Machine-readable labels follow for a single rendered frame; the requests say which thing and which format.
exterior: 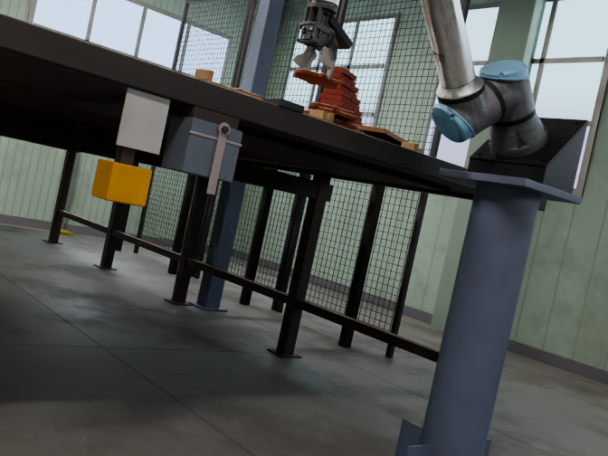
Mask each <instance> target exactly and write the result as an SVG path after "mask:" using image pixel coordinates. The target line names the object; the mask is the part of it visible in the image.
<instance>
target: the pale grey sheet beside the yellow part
mask: <svg viewBox="0 0 608 456"><path fill-rule="evenodd" d="M169 104H170V100H169V99H166V98H163V97H159V96H157V95H154V94H150V93H147V92H144V91H141V90H136V89H132V88H130V87H128V88H127V93H126V98H125V102H124V107H123V111H122V115H121V120H120V124H119V133H118V137H117V142H116V145H119V146H123V147H130V148H134V149H137V150H141V151H146V152H149V153H153V154H157V155H159V152H160V148H161V144H162V139H163V135H164V130H165V125H166V118H167V113H168V109H169Z"/></svg>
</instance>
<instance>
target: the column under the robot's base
mask: <svg viewBox="0 0 608 456"><path fill-rule="evenodd" d="M439 176H443V177H446V178H450V179H452V180H455V181H459V182H462V183H464V184H467V185H473V186H476V188H475V193H474V196H473V201H472V205H471V209H470V217H469V221H468V225H467V230H466V233H465V238H464V242H463V246H462V250H461V257H460V262H459V266H458V270H457V274H456V279H455V282H454V287H453V292H452V295H451V303H450V307H449V311H448V316H447V319H446V324H445V328H444V332H443V336H442V343H441V348H440V352H439V356H438V361H437V365H436V369H435V373H434V378H433V381H432V389H431V393H430V397H429V402H428V405H427V410H426V414H425V418H424V422H423V427H421V426H419V425H417V424H415V423H412V422H410V421H408V420H406V419H404V418H403V421H402V425H401V430H400V433H399V438H398V443H397V446H396V451H395V455H394V456H489V448H490V445H491V439H487V438H488V433H489V426H490V422H491V418H492V414H493V410H494V405H495V402H496V397H497V393H498V389H499V381H500V378H501V373H502V369H503V365H504V361H505V356H506V353H507V349H508V342H509V337H510V333H511V329H512V325H513V320H514V317H515V312H516V308H517V304H518V296H519V292H520V288H521V284H522V280H523V276H524V272H525V268H526V264H527V257H528V252H529V248H530V243H531V240H532V235H533V232H534V227H535V223H536V218H537V211H538V207H539V204H540V199H544V200H550V201H557V202H564V203H570V204H580V203H581V199H582V197H580V196H577V195H572V194H569V193H567V192H564V191H562V190H559V189H556V188H554V187H551V186H548V185H543V184H540V183H538V182H535V181H533V180H530V179H527V178H522V177H514V176H499V175H491V174H483V173H475V172H468V171H460V170H451V169H444V168H440V171H439Z"/></svg>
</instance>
